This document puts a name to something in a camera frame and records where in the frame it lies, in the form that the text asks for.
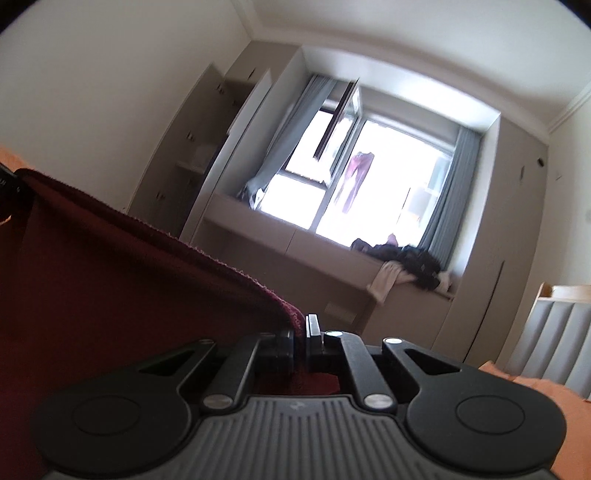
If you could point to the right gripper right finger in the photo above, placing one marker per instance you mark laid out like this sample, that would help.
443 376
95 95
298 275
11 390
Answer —
344 354

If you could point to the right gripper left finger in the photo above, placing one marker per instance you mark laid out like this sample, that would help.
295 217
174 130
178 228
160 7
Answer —
263 358

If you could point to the dark red long-sleeve shirt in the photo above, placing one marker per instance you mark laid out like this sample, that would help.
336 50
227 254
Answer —
86 289

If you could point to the dark clothes pile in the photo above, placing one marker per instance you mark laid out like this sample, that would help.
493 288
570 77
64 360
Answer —
414 260

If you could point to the grey window bench cabinet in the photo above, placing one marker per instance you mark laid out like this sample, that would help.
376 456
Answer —
310 271

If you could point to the white garment hanging off bench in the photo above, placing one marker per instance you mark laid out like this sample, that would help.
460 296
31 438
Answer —
390 274

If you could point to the right blue-grey curtain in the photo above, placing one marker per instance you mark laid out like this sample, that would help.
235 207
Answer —
442 231

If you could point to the blue-grey curtain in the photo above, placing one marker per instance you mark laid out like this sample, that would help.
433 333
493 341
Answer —
442 231
318 89

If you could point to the open grey wardrobe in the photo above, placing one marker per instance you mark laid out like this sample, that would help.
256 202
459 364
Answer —
216 108

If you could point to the grey padded headboard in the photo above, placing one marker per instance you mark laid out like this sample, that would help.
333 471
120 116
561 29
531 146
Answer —
555 341

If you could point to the tall grey closet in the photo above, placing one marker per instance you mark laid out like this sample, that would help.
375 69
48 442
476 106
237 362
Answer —
496 245

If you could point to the purple garment outside window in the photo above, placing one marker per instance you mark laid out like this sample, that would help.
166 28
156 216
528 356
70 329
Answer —
352 179

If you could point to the orange duvet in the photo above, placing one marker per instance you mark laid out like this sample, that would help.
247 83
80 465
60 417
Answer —
145 420

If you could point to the left blue-grey curtain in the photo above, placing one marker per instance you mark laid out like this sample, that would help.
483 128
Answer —
318 89

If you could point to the white wall socket plate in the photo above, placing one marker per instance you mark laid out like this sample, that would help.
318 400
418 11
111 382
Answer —
340 313

